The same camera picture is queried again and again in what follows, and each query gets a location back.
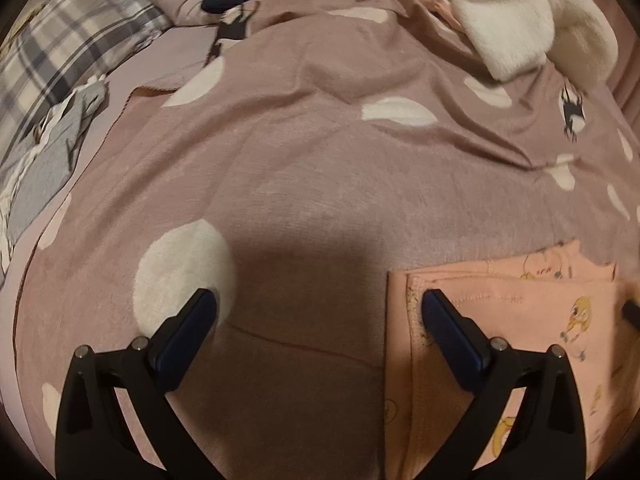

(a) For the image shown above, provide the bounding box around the peach cartoon print shirt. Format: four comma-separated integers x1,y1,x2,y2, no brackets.
385,242,639,479

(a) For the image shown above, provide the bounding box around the grey folded garment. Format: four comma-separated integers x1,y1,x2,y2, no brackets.
1,76,108,252

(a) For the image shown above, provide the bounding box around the mauve spotted blanket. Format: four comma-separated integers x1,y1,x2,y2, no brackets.
14,0,639,479

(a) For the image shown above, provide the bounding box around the plaid pillow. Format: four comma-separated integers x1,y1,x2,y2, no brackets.
1,0,170,158

